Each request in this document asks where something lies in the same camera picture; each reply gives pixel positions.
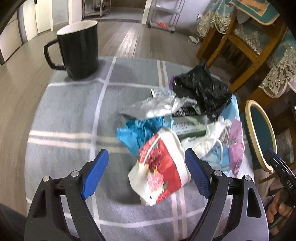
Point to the purple spray bottle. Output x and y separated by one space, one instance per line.
171 83

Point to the black mug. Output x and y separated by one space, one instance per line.
78 44

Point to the lace tablecloth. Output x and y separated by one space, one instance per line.
260 33

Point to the white rolling shelf cart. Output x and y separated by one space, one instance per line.
165 15

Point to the white power strip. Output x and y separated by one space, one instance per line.
193 40

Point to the clear plastic bag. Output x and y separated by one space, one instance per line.
154 107

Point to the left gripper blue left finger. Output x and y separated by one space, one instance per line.
92 173

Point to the black plastic bag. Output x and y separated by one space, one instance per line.
212 96

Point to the pink snack wrapper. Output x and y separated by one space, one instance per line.
236 146

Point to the blue face mask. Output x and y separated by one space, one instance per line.
218 158

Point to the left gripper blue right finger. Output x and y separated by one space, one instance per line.
200 172

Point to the teal trash bin beige rim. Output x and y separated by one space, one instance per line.
261 133

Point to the blue glove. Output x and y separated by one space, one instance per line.
137 132

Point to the red floral white wrapper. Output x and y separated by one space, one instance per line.
160 169

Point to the person's right hand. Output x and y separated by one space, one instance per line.
277 208

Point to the wooden chair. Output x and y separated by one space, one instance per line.
218 30

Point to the white tissue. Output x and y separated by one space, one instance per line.
215 134

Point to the silver foil sachet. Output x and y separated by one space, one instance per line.
162 92

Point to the green white medicine box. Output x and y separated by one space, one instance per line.
190 126

